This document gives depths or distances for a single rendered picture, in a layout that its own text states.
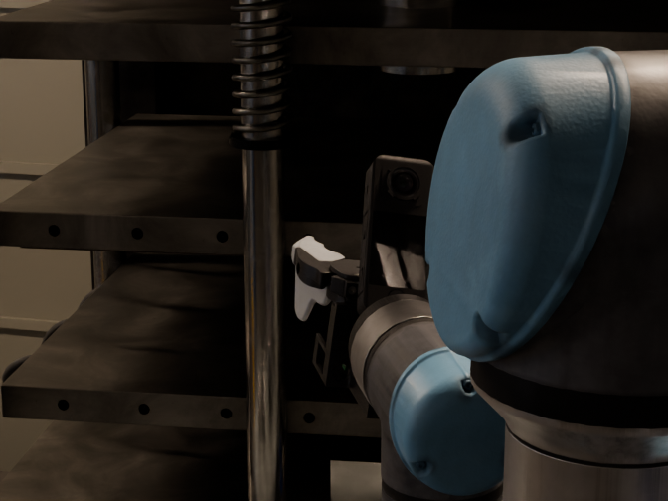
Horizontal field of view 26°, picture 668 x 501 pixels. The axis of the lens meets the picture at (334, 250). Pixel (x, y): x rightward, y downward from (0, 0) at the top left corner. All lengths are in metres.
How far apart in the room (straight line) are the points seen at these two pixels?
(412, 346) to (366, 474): 1.11
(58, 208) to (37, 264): 2.13
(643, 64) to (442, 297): 0.12
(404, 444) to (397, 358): 0.07
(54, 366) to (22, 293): 2.04
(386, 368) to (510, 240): 0.37
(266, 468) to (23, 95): 2.22
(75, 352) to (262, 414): 0.37
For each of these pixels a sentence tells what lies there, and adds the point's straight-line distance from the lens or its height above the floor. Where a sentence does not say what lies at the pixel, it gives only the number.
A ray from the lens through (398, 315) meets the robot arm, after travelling 0.92.
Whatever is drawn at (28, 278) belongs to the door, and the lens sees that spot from 4.14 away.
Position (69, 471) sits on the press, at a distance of 2.41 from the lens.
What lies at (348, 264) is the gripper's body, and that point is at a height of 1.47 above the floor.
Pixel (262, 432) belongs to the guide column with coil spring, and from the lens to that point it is 1.94.
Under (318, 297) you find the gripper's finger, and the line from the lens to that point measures 1.08.
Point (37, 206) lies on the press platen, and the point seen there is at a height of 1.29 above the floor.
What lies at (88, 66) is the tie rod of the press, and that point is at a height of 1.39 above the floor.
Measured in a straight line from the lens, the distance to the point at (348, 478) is 1.99.
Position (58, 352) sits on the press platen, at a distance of 2.18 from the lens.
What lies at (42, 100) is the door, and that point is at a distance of 3.99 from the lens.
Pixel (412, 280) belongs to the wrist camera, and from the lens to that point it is 0.99.
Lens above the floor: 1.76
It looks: 16 degrees down
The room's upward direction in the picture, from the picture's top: straight up
